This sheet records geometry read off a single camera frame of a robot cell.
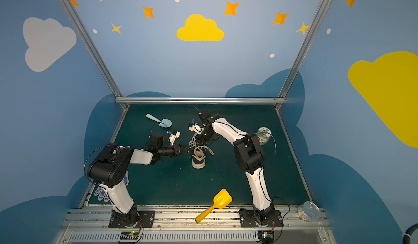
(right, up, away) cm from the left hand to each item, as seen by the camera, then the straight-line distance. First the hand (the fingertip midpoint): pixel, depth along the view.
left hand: (189, 148), depth 92 cm
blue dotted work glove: (-42, -21, -12) cm, 49 cm away
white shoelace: (+2, +2, +4) cm, 5 cm away
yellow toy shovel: (+18, -24, -12) cm, 32 cm away
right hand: (+6, +4, +3) cm, 8 cm away
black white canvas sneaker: (+6, -4, -4) cm, 8 cm away
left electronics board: (-25, -37, -19) cm, 48 cm away
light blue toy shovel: (-19, +15, +19) cm, 31 cm away
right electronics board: (+38, -38, -19) cm, 56 cm away
